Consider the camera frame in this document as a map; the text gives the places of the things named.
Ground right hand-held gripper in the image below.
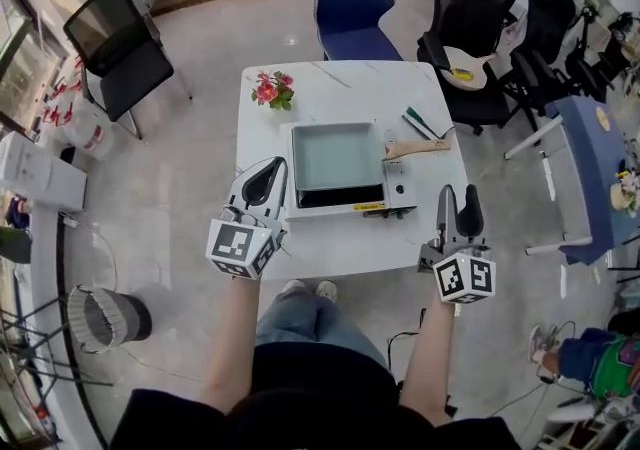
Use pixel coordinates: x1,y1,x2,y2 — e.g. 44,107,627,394
417,183,498,306

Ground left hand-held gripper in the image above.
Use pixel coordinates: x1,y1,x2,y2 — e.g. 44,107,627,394
205,156,290,281

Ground grey square pan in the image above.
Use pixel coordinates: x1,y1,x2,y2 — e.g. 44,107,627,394
290,120,454,194

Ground person's left forearm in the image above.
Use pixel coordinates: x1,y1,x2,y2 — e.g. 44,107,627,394
197,276,262,415

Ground person's right forearm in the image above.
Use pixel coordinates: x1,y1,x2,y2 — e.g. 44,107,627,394
399,300,457,427

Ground green notebook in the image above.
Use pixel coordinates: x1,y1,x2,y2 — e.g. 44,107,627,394
402,106,442,141

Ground red flower bouquet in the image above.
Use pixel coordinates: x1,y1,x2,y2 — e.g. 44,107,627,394
250,70,296,113

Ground white marble table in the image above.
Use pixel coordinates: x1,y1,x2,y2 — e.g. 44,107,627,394
234,60,470,282

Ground table with blue cloth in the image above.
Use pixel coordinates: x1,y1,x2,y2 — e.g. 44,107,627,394
503,96,640,267

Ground pale flower vase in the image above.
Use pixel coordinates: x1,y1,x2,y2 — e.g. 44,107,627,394
609,168,640,214

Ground black mesh visitor chair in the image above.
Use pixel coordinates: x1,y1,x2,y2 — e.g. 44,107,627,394
63,0,194,141

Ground white red-printed plastic bags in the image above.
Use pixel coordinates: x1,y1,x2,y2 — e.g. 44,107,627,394
42,55,117,162

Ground blue chair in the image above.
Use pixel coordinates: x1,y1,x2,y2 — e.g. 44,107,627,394
313,0,406,63

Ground black mesh office chair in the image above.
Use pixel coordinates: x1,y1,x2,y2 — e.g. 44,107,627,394
502,0,617,135
416,0,522,137

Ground grey waste bin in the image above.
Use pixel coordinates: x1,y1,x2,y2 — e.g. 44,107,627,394
66,285,153,355

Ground person's black shirt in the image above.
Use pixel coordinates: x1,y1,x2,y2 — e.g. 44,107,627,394
109,341,524,450

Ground white box appliance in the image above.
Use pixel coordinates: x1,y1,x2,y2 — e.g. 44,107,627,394
0,131,89,214

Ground black metal rack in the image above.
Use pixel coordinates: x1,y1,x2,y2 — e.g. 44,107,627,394
0,212,114,450

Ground black cable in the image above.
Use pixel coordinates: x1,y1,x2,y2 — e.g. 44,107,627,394
386,307,427,370

